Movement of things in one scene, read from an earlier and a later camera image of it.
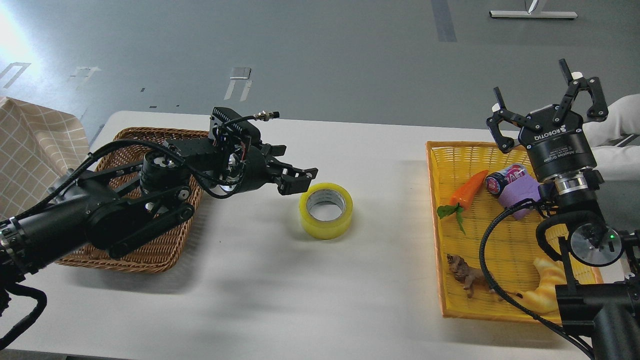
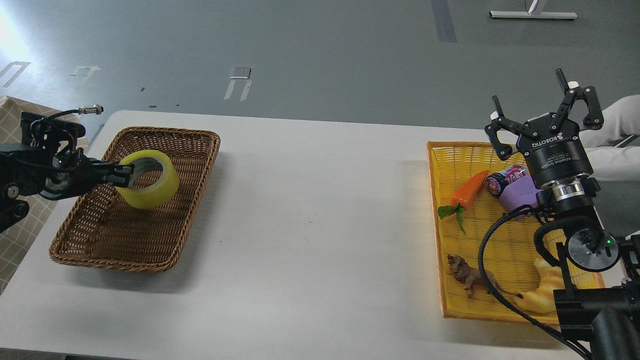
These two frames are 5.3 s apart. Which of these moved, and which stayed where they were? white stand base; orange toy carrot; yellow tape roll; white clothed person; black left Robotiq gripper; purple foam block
Moved: black left Robotiq gripper; yellow tape roll
Stayed: white stand base; white clothed person; orange toy carrot; purple foam block
